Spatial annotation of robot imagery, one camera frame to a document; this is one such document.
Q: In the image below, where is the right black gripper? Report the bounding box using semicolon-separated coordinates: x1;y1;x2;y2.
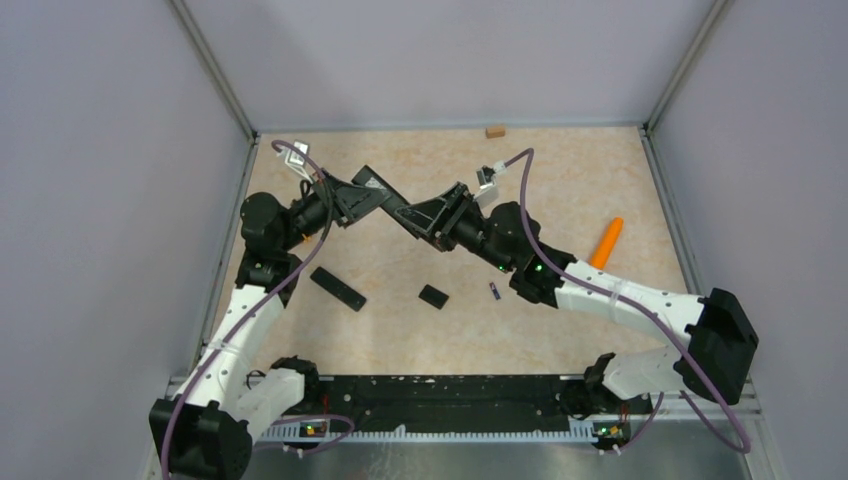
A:
395;182;515;274

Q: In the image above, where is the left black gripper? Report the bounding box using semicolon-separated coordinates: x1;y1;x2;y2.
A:
279;167;391;251

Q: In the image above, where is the black remote control with buttons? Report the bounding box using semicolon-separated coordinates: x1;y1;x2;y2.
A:
352;165;409;223

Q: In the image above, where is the black battery cover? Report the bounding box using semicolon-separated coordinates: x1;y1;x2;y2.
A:
418;284;449;310

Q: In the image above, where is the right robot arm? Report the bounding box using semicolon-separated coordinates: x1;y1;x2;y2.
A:
390;183;759;412

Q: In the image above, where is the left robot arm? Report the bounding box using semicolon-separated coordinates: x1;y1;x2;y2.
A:
149;172;390;479

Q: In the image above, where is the purple blue battery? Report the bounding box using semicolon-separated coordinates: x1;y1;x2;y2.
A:
489;282;501;300

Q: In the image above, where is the brown wooden block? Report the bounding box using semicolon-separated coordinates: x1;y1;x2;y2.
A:
484;125;506;139

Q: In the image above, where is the orange toy microphone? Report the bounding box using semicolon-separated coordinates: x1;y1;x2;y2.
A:
589;217;624;270

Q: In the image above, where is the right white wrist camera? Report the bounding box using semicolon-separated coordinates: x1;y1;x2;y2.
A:
474;162;507;209

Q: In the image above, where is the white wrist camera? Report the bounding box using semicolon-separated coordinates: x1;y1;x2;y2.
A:
272;140;315;184
474;162;507;209

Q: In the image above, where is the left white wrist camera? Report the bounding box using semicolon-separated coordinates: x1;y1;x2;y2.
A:
272;140;315;184

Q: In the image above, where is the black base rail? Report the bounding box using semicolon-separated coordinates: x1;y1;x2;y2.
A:
295;375;599;434

